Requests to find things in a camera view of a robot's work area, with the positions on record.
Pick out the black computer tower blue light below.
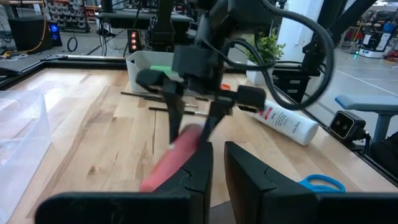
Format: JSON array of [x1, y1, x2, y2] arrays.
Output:
[[7, 17, 60, 52]]

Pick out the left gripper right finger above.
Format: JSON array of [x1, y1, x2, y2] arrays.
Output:
[[223, 141, 398, 224]]

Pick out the blue-handled scissors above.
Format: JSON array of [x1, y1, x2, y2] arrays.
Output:
[[297, 174, 346, 194]]

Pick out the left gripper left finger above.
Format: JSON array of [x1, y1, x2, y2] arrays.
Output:
[[35, 141, 215, 224]]

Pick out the white paint bottle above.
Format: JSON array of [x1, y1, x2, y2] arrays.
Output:
[[251, 99, 320, 147]]

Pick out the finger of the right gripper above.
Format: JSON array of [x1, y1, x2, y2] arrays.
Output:
[[198, 85, 267, 147], [135, 68, 187, 146]]

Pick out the black device red lights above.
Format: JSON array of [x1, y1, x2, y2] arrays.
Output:
[[126, 29, 143, 53]]

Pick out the black table-level camera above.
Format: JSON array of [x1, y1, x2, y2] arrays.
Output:
[[328, 110, 371, 149]]

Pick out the light grey plastic bin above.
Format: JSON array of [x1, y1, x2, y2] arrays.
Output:
[[126, 50, 187, 93]]

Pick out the light blue chair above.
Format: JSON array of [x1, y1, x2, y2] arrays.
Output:
[[335, 94, 398, 144]]

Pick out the red paint bottle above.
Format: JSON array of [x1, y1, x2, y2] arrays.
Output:
[[139, 123, 203, 193]]

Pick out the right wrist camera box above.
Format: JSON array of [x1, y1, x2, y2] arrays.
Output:
[[172, 45, 220, 78]]

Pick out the black desk with strut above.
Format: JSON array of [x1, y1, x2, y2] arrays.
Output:
[[98, 0, 194, 52]]

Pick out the green plant white pot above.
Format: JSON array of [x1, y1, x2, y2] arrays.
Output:
[[244, 29, 286, 85]]

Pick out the clear plastic bin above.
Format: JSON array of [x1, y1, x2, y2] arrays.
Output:
[[0, 90, 52, 223]]

